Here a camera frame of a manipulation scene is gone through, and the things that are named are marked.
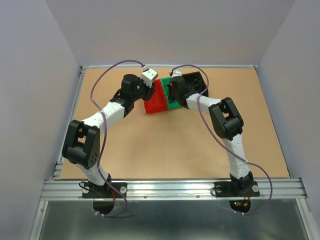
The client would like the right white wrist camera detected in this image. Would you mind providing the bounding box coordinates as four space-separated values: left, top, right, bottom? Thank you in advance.
169 69 182 78

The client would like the black thin wire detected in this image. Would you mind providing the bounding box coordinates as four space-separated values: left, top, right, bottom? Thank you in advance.
163 84 178 106

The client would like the grey thin wire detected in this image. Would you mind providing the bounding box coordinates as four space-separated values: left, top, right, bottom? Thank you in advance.
187 74 208 92

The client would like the aluminium mounting rail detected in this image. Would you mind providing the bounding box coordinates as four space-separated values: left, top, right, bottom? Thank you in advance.
40 178 308 201

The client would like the red plastic bin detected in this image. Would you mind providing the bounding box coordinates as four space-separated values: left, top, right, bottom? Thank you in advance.
143 79 168 114

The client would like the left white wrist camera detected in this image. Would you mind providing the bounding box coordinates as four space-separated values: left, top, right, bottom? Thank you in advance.
140 66 158 88

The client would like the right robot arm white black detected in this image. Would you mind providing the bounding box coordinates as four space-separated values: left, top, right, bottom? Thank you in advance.
168 75 254 196

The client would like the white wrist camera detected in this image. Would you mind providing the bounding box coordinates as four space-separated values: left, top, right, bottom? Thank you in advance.
169 69 182 78
140 66 158 88

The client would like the black plastic bin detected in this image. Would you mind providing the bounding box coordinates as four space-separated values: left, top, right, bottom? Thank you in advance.
182 71 207 94

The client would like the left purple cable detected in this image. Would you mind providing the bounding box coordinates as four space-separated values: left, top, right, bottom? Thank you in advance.
90 59 128 219

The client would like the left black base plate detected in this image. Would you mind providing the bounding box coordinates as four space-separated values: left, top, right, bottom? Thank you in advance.
78 181 128 200

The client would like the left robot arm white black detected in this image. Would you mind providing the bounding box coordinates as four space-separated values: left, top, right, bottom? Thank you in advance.
62 69 158 198

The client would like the green plastic bin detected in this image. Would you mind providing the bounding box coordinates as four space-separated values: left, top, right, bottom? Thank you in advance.
160 77 181 110

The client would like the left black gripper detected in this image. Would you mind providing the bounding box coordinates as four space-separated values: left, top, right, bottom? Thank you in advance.
131 75 156 102

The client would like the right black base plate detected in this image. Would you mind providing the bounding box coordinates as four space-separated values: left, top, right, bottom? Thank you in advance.
211 181 260 198

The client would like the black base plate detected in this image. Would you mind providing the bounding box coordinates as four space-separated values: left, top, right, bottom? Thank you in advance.
78 181 128 200
211 181 260 198

